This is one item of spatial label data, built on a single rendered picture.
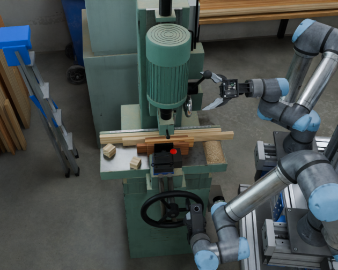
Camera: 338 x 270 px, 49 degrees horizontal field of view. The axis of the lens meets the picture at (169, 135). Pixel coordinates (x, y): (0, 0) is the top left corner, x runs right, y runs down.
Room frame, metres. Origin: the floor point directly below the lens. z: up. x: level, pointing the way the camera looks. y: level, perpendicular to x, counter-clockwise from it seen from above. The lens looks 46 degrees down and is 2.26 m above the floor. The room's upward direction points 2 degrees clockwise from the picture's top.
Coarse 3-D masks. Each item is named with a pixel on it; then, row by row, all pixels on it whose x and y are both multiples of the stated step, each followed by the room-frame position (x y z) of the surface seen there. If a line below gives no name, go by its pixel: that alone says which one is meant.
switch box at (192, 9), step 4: (188, 0) 1.59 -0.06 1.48; (192, 0) 1.59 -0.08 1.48; (192, 4) 1.55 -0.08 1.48; (192, 8) 1.54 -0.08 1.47; (192, 12) 1.54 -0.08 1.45; (192, 16) 1.54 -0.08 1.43; (192, 20) 1.54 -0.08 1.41; (192, 24) 1.54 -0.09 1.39; (188, 28) 1.54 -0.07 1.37; (192, 28) 1.54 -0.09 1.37; (196, 36) 1.55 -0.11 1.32
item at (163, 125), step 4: (172, 112) 1.29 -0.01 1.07; (172, 116) 1.26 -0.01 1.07; (160, 120) 1.24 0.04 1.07; (164, 120) 1.24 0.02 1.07; (168, 120) 1.24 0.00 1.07; (172, 120) 1.24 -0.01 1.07; (160, 124) 1.21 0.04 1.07; (164, 124) 1.21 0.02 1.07; (168, 124) 1.21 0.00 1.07; (172, 124) 1.21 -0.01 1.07; (160, 128) 1.20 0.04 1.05; (164, 128) 1.21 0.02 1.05; (168, 128) 1.21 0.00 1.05; (172, 128) 1.21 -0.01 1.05; (160, 132) 1.20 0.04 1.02; (164, 132) 1.21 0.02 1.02; (168, 132) 1.21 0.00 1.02; (172, 132) 1.21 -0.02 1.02
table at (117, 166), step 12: (120, 144) 1.23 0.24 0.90; (120, 156) 1.15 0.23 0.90; (132, 156) 1.15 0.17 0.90; (144, 156) 1.16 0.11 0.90; (192, 156) 1.17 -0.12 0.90; (204, 156) 1.17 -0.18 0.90; (108, 168) 1.07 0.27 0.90; (120, 168) 1.08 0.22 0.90; (132, 168) 1.08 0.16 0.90; (144, 168) 1.08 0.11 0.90; (192, 168) 1.11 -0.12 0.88; (204, 168) 1.12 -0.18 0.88; (216, 168) 1.13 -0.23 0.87; (156, 192) 0.99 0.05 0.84
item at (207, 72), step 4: (204, 72) 1.15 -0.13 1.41; (208, 72) 1.15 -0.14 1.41; (204, 76) 1.14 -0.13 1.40; (208, 76) 1.14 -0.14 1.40; (200, 80) 1.24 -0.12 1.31; (188, 84) 1.41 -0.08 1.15; (192, 84) 1.41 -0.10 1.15; (196, 84) 1.30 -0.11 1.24; (188, 88) 1.39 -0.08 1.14; (192, 88) 1.39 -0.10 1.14; (196, 88) 1.39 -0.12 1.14; (188, 92) 1.38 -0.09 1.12; (192, 92) 1.38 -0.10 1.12; (196, 92) 1.39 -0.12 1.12
